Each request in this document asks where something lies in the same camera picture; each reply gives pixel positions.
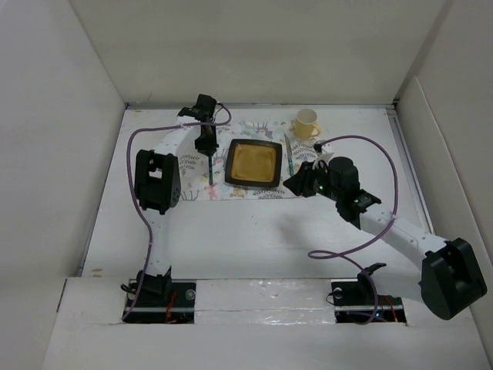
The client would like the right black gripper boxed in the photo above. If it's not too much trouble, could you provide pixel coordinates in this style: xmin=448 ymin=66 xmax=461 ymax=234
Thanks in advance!
xmin=281 ymin=160 xmax=341 ymax=203

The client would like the fork with teal handle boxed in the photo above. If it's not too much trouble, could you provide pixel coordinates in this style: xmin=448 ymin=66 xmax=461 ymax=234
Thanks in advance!
xmin=208 ymin=156 xmax=213 ymax=186

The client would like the floral patterned cloth napkin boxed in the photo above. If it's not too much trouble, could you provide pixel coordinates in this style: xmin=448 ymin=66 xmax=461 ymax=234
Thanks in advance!
xmin=179 ymin=121 xmax=317 ymax=201

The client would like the silver table knife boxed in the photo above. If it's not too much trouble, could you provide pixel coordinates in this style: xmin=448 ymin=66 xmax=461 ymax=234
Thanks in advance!
xmin=284 ymin=134 xmax=295 ymax=177

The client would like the square black brown plate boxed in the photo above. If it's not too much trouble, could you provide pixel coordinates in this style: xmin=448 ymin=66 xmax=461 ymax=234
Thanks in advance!
xmin=224 ymin=139 xmax=283 ymax=188

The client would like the yellow ceramic mug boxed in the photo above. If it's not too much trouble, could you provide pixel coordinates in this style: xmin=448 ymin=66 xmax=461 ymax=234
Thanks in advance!
xmin=291 ymin=108 xmax=321 ymax=140

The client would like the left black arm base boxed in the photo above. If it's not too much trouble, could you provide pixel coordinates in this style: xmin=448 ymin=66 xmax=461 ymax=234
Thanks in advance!
xmin=120 ymin=269 xmax=196 ymax=325

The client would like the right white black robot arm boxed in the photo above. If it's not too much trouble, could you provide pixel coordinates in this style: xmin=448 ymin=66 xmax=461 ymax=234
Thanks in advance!
xmin=283 ymin=156 xmax=488 ymax=320

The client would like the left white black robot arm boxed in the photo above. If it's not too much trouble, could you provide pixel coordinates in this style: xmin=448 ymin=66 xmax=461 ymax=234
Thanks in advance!
xmin=133 ymin=94 xmax=219 ymax=277

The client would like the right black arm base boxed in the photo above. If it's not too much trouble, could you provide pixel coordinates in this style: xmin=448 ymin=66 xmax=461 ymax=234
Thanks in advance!
xmin=325 ymin=263 xmax=407 ymax=325

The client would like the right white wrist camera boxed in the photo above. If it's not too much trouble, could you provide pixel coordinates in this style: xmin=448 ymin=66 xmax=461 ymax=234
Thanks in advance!
xmin=313 ymin=142 xmax=334 ymax=170

